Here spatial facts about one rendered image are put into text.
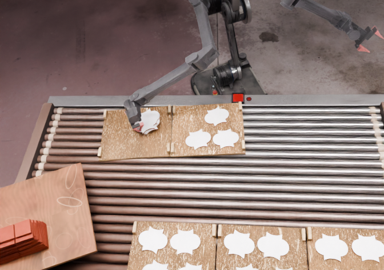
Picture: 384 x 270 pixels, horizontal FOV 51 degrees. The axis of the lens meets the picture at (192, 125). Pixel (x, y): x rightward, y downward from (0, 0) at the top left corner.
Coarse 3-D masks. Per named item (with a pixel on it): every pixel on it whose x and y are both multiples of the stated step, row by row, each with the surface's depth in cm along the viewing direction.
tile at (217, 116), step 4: (216, 108) 237; (208, 112) 236; (212, 112) 236; (216, 112) 236; (220, 112) 235; (224, 112) 235; (228, 112) 235; (208, 116) 235; (212, 116) 234; (216, 116) 234; (220, 116) 234; (224, 116) 233; (228, 116) 233; (208, 120) 233; (212, 120) 233; (216, 120) 232; (220, 120) 232; (224, 120) 232; (216, 124) 231
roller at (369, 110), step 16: (64, 112) 252; (80, 112) 251; (96, 112) 249; (256, 112) 237; (272, 112) 236; (288, 112) 235; (304, 112) 233; (320, 112) 232; (336, 112) 231; (352, 112) 230; (368, 112) 229
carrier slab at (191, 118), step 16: (176, 112) 240; (192, 112) 238; (240, 112) 235; (176, 128) 233; (192, 128) 232; (208, 128) 231; (224, 128) 230; (240, 128) 228; (176, 144) 227; (208, 144) 224; (240, 144) 222
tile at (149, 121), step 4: (144, 116) 234; (148, 116) 234; (152, 116) 233; (144, 120) 232; (148, 120) 232; (152, 120) 232; (156, 120) 231; (144, 124) 231; (148, 124) 230; (152, 124) 230; (144, 128) 229; (148, 128) 229; (152, 128) 229; (144, 132) 228
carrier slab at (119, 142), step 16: (112, 112) 245; (160, 112) 241; (112, 128) 238; (128, 128) 236; (160, 128) 234; (112, 144) 231; (128, 144) 230; (144, 144) 229; (160, 144) 228; (112, 160) 226
